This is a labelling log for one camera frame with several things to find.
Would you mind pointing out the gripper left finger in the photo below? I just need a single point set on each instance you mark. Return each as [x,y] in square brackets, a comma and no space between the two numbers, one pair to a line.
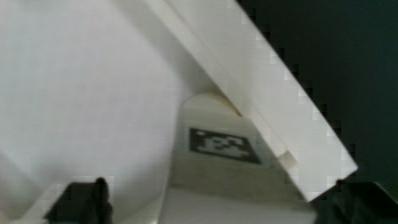
[82,206]

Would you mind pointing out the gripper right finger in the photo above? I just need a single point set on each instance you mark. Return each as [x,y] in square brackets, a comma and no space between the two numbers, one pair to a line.
[356,203]

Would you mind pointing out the white leg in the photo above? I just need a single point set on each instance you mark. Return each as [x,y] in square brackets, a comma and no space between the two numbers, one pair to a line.
[228,185]

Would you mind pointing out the white square tabletop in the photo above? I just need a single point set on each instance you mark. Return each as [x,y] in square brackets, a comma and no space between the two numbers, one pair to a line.
[105,61]

